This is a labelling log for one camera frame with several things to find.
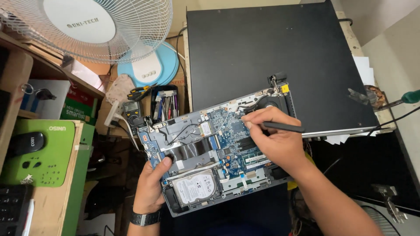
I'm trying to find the white and blue table fan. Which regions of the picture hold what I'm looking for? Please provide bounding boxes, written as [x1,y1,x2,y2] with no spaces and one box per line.
[0,0,180,88]

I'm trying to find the black yellow digital multimeter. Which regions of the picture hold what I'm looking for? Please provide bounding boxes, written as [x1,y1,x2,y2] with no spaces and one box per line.
[122,101,145,129]

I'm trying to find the person's left hand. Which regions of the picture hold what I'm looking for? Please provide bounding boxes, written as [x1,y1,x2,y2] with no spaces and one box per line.
[133,157,173,215]

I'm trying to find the large black flat metal case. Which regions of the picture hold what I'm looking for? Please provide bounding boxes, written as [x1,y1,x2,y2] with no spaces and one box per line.
[186,0,380,137]

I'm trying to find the silver hard drive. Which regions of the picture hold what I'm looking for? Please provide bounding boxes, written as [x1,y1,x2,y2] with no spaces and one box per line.
[170,170,219,207]

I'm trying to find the small metal hinge bracket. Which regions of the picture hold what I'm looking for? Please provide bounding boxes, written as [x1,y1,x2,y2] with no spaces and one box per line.
[347,87,373,106]

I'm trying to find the white power strip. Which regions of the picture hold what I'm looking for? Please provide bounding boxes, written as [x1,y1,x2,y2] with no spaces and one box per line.
[104,101,123,128]

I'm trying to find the green memory module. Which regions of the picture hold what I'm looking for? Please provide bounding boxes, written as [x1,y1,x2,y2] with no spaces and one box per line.
[242,152,272,168]

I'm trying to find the grey laptop base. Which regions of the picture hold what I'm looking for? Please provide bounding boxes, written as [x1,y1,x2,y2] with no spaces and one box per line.
[136,72,298,218]

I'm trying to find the black holder with tools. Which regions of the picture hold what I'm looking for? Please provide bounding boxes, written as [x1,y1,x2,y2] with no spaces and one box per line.
[150,85,180,124]

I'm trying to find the loose metal laptop hinge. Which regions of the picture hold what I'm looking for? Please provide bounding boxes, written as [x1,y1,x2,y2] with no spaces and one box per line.
[372,184,408,224]

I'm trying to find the green mouse pad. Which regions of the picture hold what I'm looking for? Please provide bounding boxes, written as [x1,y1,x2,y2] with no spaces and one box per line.
[0,119,76,187]

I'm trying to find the green handled screwdriver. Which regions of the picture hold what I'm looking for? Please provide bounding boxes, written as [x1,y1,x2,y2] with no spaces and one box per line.
[377,89,420,112]

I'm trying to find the black computer mouse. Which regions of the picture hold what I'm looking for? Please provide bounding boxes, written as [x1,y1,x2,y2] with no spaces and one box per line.
[11,131,46,156]

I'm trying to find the white paper sheets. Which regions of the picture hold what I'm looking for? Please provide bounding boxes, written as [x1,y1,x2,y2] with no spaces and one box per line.
[352,56,376,86]

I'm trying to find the person's right hand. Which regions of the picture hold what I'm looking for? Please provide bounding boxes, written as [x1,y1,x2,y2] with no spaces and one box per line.
[241,106,310,176]

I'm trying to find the person's dark trousers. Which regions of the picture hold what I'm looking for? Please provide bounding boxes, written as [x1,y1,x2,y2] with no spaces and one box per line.
[160,182,293,236]

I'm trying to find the brown rusty round object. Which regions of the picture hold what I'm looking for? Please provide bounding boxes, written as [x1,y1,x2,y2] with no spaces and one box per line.
[364,85,388,109]

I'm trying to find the red cardboard box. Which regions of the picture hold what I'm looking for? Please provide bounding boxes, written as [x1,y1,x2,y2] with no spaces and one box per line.
[66,85,96,106]

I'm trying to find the black wrist watch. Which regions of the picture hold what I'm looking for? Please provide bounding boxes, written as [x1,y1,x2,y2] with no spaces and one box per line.
[129,210,162,227]

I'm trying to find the key ring with black key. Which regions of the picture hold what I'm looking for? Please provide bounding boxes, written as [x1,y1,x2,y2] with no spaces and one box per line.
[21,83,57,101]

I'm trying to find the black keyboard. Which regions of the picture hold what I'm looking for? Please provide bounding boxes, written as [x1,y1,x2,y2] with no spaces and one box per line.
[0,185,34,236]

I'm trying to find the green cardboard box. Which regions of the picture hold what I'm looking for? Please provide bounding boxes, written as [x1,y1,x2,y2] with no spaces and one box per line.
[60,96,98,126]

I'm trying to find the grey dirty cloth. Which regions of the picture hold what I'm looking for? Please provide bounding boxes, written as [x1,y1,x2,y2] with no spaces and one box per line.
[105,73,136,106]

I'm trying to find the wooden shelf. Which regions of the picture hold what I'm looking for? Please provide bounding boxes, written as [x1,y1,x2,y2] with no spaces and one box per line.
[0,31,106,164]

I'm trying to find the black cable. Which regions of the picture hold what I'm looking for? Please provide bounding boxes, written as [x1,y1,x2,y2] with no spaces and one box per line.
[367,106,420,137]

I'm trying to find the yellow cloth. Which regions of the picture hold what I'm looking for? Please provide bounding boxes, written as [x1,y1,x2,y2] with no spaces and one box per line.
[287,152,316,191]

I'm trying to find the yellow black pliers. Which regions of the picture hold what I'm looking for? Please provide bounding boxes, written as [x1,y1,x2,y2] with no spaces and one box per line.
[127,83,158,101]

